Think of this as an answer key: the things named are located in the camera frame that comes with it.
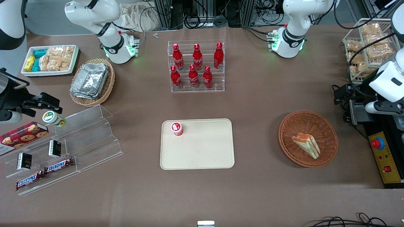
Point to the yellow snack packet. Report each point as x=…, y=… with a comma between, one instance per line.
x=30, y=63

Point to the clear acrylic bottle rack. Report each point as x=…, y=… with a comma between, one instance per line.
x=197, y=86

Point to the grey metal bracket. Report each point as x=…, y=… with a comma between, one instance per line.
x=356, y=113

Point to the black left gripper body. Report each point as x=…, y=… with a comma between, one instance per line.
x=360, y=91

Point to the stack of foil trays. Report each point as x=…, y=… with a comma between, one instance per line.
x=90, y=80

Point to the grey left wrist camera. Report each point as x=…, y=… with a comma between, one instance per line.
x=383, y=107

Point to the beige plastic tray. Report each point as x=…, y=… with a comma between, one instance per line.
x=202, y=151

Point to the white rectangular snack bin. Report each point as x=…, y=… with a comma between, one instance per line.
x=28, y=73

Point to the round brown wicker basket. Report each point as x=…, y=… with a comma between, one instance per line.
x=303, y=123

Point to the clear acrylic stepped shelf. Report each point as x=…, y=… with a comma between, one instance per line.
x=91, y=138

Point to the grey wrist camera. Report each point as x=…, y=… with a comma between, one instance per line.
x=9, y=116
x=383, y=107

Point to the black countertop appliance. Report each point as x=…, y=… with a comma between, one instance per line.
x=374, y=123

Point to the oval brown wicker basket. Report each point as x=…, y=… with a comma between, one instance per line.
x=109, y=85

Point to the clear bag fried crackers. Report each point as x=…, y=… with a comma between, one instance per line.
x=354, y=46
x=377, y=39
x=359, y=69
x=371, y=29
x=380, y=52
x=356, y=58

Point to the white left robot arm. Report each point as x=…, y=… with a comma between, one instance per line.
x=293, y=19

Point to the teal snack packet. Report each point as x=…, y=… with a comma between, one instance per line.
x=36, y=65
x=40, y=53

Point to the small black box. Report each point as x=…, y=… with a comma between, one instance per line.
x=54, y=148
x=24, y=161

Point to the clear bag rice crackers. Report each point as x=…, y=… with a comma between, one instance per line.
x=55, y=52
x=68, y=52
x=44, y=63
x=53, y=64

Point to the snickers bar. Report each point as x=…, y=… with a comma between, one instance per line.
x=30, y=180
x=59, y=165

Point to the red tartan cookie box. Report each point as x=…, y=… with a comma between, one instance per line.
x=19, y=137

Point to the beige cloth bag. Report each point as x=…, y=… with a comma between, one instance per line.
x=139, y=17

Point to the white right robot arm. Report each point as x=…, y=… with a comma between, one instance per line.
x=94, y=12

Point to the red white yogurt cup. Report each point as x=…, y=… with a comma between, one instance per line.
x=177, y=128

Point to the green lid white cup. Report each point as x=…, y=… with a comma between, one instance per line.
x=52, y=118

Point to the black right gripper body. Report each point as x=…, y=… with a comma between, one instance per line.
x=13, y=96

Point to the red emergency stop button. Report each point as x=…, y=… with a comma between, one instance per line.
x=377, y=143

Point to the triangle sandwich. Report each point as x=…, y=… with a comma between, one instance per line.
x=306, y=144

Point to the yellow control box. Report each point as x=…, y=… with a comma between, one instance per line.
x=385, y=157

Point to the red cola bottle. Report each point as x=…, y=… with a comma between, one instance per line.
x=207, y=78
x=218, y=56
x=193, y=77
x=197, y=58
x=175, y=78
x=178, y=58

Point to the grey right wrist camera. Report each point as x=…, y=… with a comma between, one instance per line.
x=9, y=116

